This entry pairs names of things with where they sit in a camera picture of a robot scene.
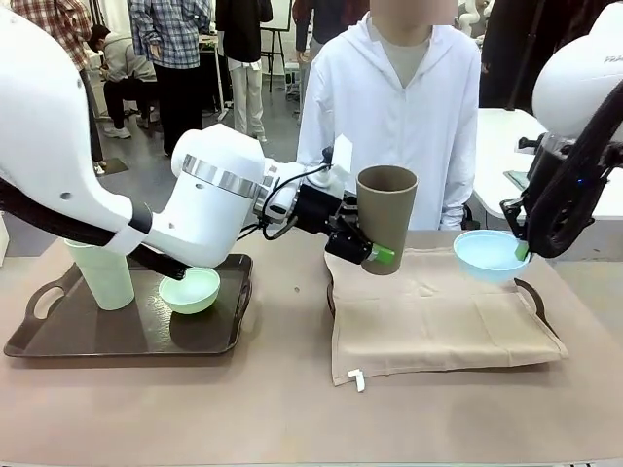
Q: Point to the dark brown serving tray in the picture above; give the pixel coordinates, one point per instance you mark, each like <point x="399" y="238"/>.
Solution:
<point x="97" y="335"/>

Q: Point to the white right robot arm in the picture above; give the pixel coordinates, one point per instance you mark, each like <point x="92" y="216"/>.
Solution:
<point x="574" y="73"/>

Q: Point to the light blue bowl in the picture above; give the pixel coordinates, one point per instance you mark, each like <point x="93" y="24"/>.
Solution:
<point x="487" y="270"/>

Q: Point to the dark floor pad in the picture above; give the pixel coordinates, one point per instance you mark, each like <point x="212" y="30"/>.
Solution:
<point x="117" y="165"/>

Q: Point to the person in red plaid shirt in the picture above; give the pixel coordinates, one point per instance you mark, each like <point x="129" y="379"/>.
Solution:
<point x="68" y="29"/>

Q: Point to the brown plastic cup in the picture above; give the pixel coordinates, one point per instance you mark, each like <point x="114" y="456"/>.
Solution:
<point x="389" y="214"/>

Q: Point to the mint green cup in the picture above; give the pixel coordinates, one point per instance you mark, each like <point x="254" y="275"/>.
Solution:
<point x="107" y="287"/>

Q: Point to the beige cloth mat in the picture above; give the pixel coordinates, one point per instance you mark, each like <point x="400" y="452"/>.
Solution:
<point x="428" y="321"/>

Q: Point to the white fabric label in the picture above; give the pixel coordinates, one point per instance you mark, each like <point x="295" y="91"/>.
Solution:
<point x="359" y="382"/>

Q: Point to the person in black top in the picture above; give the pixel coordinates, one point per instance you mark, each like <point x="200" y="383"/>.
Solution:
<point x="243" y="29"/>

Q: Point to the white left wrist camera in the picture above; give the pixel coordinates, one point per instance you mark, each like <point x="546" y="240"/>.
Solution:
<point x="282" y="199"/>

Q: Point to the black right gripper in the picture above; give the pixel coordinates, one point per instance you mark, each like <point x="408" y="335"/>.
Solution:
<point x="547" y="165"/>

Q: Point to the seated person in grey hoodie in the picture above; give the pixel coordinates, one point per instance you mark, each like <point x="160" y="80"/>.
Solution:
<point x="121" y="63"/>

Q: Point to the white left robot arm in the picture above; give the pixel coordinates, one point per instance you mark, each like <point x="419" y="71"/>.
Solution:
<point x="204" y="214"/>

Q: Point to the person in blue plaid shirt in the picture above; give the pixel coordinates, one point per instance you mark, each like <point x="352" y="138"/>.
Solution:
<point x="170" y="39"/>

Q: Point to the mint green bowl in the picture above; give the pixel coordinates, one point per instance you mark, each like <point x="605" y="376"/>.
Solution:
<point x="190" y="297"/>

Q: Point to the white round knob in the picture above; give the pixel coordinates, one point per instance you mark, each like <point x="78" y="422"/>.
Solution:
<point x="325" y="177"/>

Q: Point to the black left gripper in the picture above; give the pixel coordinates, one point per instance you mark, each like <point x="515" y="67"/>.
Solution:
<point x="316" y="209"/>

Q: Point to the person in white hooded jacket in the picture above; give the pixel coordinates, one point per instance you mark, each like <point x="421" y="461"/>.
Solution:
<point x="389" y="121"/>

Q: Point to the whiteboard on stand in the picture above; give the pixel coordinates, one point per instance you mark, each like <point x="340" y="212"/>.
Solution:
<point x="277" y="14"/>

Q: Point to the white paper tag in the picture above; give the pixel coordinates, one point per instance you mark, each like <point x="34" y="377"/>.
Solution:
<point x="343" y="153"/>

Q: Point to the white side table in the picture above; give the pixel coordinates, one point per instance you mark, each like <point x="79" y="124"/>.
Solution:
<point x="496" y="146"/>

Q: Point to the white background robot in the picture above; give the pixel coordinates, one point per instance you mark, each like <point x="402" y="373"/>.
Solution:
<point x="467" y="19"/>

